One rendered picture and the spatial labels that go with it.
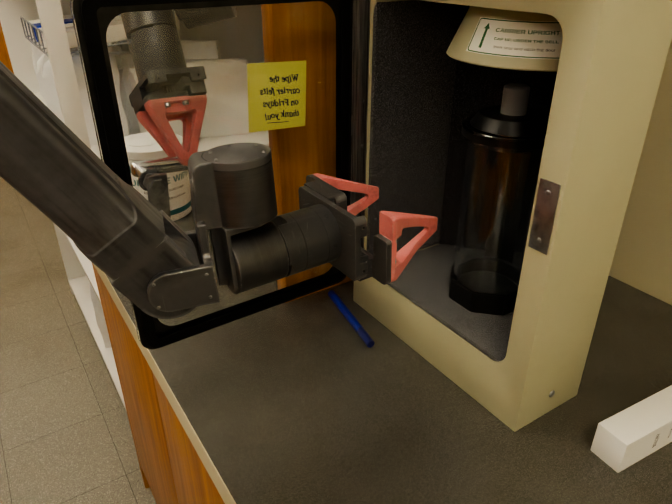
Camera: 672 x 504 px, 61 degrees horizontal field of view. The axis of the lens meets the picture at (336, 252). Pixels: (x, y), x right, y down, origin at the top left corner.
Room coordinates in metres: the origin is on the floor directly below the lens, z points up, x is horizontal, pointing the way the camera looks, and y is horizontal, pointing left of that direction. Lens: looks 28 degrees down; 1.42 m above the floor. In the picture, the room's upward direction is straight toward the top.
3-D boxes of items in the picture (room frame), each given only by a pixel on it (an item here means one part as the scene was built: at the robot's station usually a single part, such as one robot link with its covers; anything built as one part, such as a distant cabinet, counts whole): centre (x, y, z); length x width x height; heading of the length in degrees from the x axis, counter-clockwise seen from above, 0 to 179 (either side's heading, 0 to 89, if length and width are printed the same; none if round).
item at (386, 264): (0.49, -0.05, 1.18); 0.09 x 0.07 x 0.07; 123
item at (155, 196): (0.55, 0.19, 1.18); 0.02 x 0.02 x 0.06; 35
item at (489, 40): (0.63, -0.21, 1.34); 0.18 x 0.18 x 0.05
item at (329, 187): (0.55, -0.02, 1.18); 0.09 x 0.07 x 0.07; 123
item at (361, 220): (0.48, 0.03, 1.17); 0.10 x 0.07 x 0.07; 33
